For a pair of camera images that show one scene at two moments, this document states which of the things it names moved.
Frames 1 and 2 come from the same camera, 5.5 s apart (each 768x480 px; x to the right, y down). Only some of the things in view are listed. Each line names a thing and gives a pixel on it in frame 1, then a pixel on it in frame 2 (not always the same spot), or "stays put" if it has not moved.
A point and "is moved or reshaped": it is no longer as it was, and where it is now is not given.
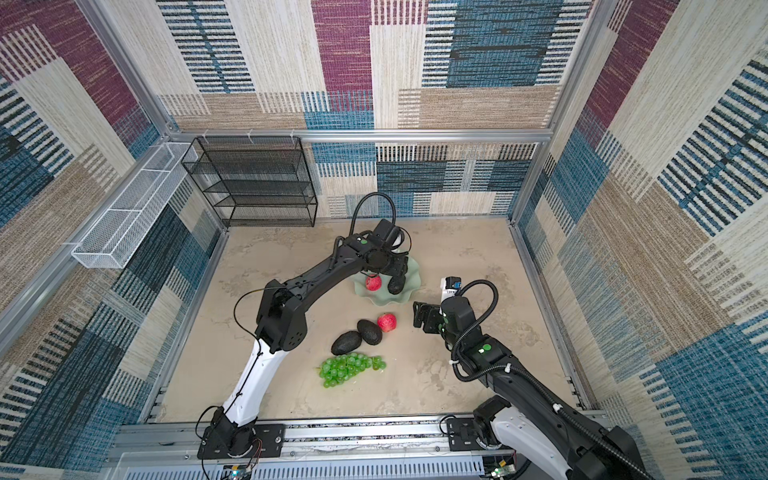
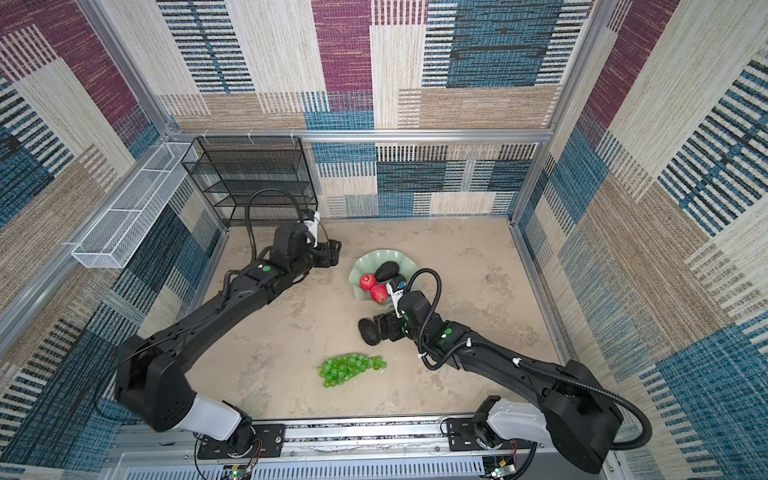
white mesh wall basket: x=113 y=238 stays put
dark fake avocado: x=396 y=284 is moved or reshaped
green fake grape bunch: x=343 y=367 stays put
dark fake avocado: x=369 y=332 stays put
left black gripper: x=400 y=267 -> x=326 y=254
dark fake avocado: x=346 y=342 is moved or reshaped
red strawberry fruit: x=387 y=322 is moved or reshaped
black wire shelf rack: x=254 y=181 stays put
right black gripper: x=431 y=312 -> x=388 y=323
